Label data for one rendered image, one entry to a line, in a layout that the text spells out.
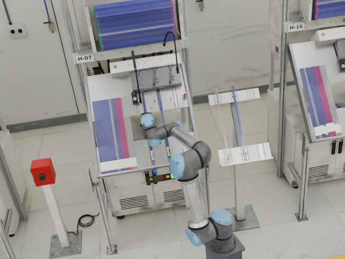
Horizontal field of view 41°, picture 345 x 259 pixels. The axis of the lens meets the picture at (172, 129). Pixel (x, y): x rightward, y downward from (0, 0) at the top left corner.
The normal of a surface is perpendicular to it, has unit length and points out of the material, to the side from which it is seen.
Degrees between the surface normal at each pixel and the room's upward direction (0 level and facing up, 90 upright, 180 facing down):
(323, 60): 44
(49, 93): 90
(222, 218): 7
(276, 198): 0
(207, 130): 0
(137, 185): 90
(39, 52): 90
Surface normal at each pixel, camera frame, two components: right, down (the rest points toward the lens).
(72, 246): -0.10, -0.83
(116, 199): 0.14, 0.53
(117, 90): 0.02, -0.25
